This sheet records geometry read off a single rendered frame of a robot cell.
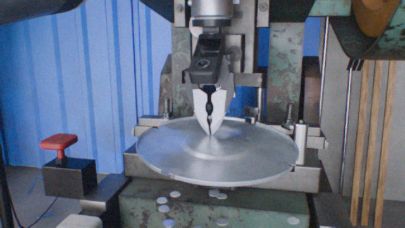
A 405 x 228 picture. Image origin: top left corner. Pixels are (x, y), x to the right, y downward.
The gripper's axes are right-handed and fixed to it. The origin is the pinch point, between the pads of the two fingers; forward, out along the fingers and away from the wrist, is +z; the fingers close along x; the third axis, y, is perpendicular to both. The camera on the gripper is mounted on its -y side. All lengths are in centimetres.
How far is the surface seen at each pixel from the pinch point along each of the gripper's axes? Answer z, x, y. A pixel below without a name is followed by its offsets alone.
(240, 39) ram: -16.2, -4.2, 12.4
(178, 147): 1.9, 4.7, -5.5
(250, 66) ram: -10.3, -6.2, 15.4
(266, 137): 2.2, -10.4, 3.5
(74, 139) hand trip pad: 4.3, 30.2, 1.8
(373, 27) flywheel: -18.6, -33.0, 23.3
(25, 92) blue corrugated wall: 22, 155, 135
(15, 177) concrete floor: 79, 160, 121
